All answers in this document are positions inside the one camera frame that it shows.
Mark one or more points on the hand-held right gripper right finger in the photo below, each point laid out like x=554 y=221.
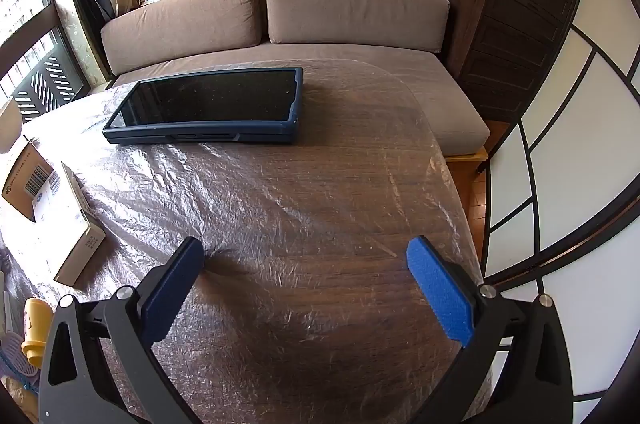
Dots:
x=440 y=294

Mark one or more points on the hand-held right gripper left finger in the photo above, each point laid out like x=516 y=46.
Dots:
x=170 y=289

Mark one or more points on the long white box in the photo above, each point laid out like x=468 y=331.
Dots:
x=75 y=244

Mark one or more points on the yellow plastic cup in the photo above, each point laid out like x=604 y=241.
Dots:
x=36 y=329

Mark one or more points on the lavender perforated plastic item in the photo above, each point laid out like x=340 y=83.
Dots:
x=17 y=356

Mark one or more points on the white panel sliding door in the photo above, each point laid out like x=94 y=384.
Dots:
x=575 y=179

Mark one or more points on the brown sofa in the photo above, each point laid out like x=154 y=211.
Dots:
x=450 y=103

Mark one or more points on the tan cardboard box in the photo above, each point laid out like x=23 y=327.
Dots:
x=22 y=166

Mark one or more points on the tablet in blue case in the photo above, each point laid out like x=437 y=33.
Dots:
x=200 y=98

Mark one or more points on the brown sofa back cushion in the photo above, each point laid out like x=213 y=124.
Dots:
x=185 y=23
x=350 y=11

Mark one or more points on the dark wooden cabinet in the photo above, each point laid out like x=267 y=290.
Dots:
x=505 y=13

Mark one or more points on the window with dark frame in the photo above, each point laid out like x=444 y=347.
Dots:
x=35 y=28

